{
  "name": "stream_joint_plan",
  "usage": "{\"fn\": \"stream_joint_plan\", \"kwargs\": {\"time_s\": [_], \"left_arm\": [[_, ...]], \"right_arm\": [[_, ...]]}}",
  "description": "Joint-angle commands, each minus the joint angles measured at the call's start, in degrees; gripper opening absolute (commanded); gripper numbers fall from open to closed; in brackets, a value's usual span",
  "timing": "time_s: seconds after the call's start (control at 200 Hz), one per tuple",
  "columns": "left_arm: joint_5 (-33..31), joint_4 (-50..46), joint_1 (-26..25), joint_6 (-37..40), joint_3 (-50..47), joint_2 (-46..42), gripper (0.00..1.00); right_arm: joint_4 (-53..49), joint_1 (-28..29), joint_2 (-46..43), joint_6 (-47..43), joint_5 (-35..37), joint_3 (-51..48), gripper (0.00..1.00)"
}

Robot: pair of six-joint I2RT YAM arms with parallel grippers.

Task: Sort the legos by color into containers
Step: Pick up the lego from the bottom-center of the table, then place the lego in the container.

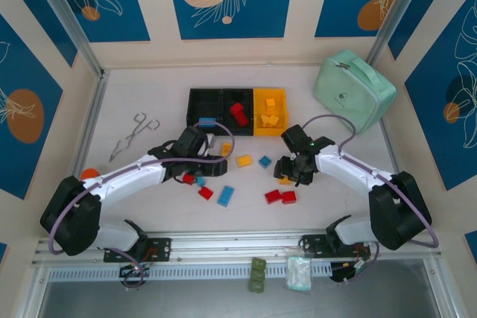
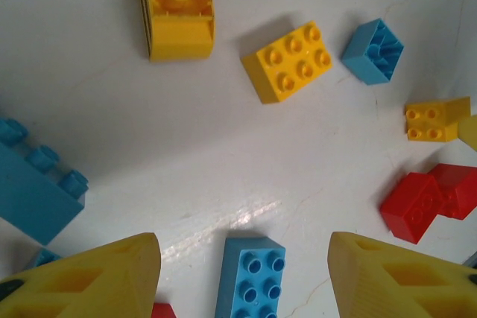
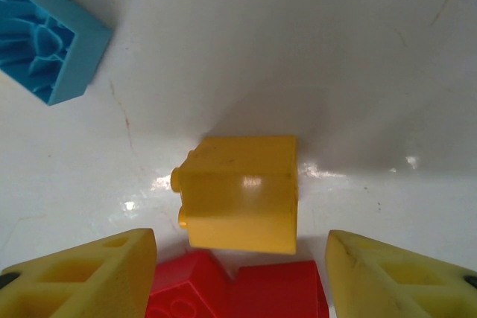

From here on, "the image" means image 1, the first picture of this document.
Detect clear plastic bag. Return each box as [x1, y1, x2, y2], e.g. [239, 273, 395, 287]
[285, 247, 313, 292]

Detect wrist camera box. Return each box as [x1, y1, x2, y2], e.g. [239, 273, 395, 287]
[175, 127, 209, 156]
[280, 124, 313, 152]

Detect base electronics wiring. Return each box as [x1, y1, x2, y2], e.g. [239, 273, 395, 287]
[118, 261, 152, 290]
[330, 245, 380, 286]

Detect mint green zip bag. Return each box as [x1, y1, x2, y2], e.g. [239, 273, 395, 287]
[312, 48, 397, 136]

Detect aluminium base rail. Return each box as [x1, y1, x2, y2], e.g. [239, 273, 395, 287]
[31, 227, 443, 265]

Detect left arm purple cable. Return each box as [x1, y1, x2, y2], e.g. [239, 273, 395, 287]
[48, 121, 236, 256]

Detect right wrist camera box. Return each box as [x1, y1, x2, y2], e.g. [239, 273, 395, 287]
[280, 124, 313, 152]

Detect aluminium frame post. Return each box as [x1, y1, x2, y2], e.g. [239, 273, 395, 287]
[28, 0, 105, 80]
[367, 0, 426, 68]

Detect aluminium side rail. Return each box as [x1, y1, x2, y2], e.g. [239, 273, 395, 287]
[379, 118, 402, 179]
[70, 70, 111, 181]

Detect slotted grey cable duct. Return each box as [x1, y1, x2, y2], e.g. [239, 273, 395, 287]
[47, 261, 333, 282]

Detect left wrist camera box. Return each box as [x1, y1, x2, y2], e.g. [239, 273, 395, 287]
[175, 127, 209, 156]

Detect metal scissor tongs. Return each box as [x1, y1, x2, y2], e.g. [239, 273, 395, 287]
[109, 112, 160, 163]

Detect yellow plastic bin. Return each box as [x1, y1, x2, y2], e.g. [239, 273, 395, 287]
[253, 88, 290, 137]

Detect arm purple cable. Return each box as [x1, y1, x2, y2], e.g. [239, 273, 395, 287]
[302, 113, 440, 249]
[48, 121, 236, 256]

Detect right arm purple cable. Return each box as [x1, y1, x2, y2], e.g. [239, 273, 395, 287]
[302, 113, 440, 249]

